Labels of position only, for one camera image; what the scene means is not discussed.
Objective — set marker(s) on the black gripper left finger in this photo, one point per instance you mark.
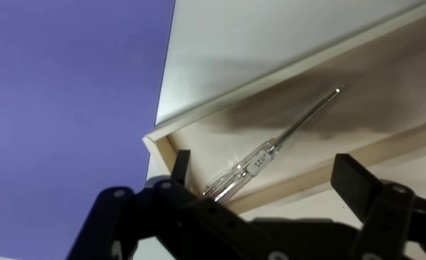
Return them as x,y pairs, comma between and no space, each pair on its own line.
187,225

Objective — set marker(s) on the purple paper sheet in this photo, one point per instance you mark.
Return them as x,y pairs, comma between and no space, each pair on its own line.
80,81

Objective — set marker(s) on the clear handle screwdriver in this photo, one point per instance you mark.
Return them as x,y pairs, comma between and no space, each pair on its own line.
240,173

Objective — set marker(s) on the wooden divided tray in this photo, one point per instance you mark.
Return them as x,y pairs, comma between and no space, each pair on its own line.
379,115

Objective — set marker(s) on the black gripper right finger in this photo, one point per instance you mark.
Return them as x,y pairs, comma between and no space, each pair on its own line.
392,213

